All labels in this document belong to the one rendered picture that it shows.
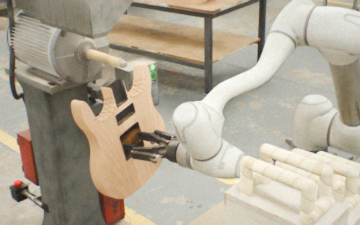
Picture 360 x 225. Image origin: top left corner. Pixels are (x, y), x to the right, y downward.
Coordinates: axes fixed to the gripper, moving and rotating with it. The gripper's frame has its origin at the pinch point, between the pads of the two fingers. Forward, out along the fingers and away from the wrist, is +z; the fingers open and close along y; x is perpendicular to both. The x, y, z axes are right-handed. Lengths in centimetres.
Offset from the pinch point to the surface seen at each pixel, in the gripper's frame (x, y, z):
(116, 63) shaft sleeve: 21.0, 13.9, 12.4
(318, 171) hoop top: 12, -10, -69
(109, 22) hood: 38.4, 8.0, 4.2
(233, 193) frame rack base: 5, -17, -49
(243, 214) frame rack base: 1, -19, -52
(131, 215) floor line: -107, 58, 80
